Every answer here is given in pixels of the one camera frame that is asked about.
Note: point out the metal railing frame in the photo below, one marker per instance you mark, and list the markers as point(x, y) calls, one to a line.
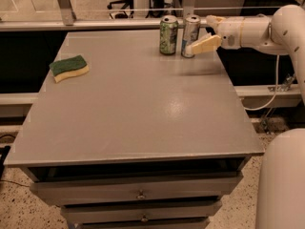
point(72, 15)

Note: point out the green soda can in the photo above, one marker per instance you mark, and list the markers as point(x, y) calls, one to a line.
point(168, 34)

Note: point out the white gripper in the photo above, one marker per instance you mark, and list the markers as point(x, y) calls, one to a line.
point(231, 32)

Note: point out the silver blue redbull can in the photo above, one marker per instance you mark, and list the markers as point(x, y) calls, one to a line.
point(190, 33)

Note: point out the top grey drawer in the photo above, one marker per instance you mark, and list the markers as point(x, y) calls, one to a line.
point(135, 188)

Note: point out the grey drawer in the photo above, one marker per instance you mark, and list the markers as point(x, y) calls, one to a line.
point(142, 212)
point(135, 188)

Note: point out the green yellow sponge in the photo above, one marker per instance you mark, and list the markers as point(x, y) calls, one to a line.
point(67, 68)

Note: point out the middle grey drawer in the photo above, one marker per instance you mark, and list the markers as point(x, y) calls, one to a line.
point(142, 212)

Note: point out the grey drawer cabinet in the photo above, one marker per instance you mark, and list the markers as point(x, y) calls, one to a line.
point(135, 113)

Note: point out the black office chair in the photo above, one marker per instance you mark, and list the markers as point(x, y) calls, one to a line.
point(127, 7)

